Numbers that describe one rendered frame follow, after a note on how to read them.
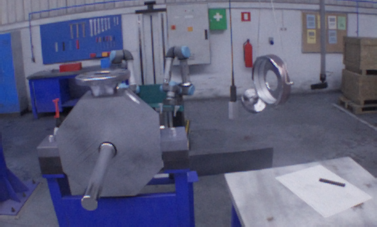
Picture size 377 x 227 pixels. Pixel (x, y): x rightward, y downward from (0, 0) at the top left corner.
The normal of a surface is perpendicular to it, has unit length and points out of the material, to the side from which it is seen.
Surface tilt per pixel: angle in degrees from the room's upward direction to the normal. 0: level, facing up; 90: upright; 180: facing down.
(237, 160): 90
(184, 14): 90
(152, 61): 90
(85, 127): 90
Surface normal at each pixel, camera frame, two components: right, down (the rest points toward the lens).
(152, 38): -0.06, 0.27
